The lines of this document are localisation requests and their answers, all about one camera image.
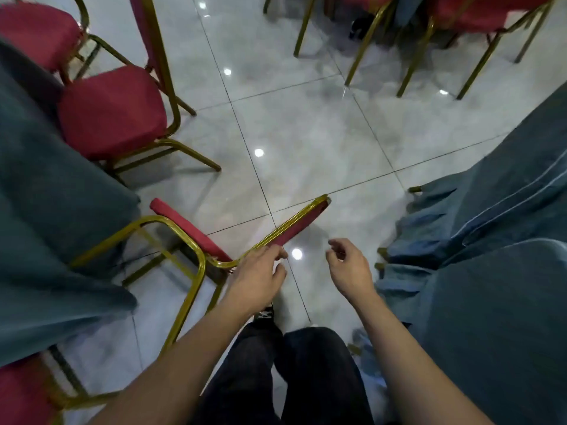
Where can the blue round table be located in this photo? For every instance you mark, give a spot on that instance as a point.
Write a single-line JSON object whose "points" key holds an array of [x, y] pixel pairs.
{"points": [[44, 194]]}

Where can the person's right forearm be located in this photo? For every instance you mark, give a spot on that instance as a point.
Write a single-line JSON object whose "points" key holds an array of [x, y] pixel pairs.
{"points": [[421, 376]]}

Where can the person's left hand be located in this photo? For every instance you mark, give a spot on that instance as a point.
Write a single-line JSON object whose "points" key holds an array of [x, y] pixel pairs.
{"points": [[254, 287]]}

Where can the person's left forearm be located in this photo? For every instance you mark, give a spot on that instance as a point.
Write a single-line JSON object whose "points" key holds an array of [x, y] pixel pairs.
{"points": [[177, 376]]}

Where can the person's right hand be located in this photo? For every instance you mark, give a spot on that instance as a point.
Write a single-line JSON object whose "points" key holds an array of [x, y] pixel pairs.
{"points": [[354, 278]]}

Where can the black white canvas sneaker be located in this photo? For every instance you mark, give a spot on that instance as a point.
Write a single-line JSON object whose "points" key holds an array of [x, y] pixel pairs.
{"points": [[265, 315]]}

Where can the black trousers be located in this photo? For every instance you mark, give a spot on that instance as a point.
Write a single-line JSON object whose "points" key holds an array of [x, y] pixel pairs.
{"points": [[310, 376]]}

